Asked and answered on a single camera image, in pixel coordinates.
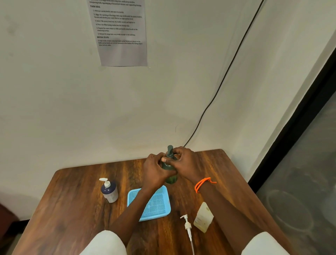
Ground person's right hand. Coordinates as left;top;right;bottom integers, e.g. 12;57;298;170
161;146;208;186

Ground person's left hand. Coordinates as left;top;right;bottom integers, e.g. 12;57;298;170
140;152;179;194

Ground small teal translucent bottle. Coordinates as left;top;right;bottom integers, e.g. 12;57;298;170
161;157;179;184

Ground small navy white pump bottle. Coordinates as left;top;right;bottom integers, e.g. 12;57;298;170
101;181;119;204

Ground large yellow soap bottle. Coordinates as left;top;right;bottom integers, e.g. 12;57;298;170
193;201;215;234

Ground person's left forearm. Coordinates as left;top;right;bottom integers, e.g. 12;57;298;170
109;188;155;246

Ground person's right forearm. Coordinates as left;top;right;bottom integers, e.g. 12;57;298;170
195;181;266;250

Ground person's left white sleeve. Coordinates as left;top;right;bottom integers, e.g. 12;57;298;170
80;230;128;255

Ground person's white sleeve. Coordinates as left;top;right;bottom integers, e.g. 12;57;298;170
241;232;290;255
80;230;128;255

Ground person's right white sleeve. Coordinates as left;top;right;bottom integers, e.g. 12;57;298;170
241;232;290;255

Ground blue plastic mesh basket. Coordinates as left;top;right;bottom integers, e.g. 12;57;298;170
127;185;172;222

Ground printed paper sheet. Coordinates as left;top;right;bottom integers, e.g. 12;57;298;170
86;0;148;67

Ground maroon upholstered seat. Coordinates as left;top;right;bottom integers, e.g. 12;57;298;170
0;202;20;255

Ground orange beaded bracelet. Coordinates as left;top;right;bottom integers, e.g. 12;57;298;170
194;177;217;194

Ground black door frame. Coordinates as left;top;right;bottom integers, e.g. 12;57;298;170
248;48;336;194

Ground long black wall cable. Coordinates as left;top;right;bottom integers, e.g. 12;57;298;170
183;0;265;147

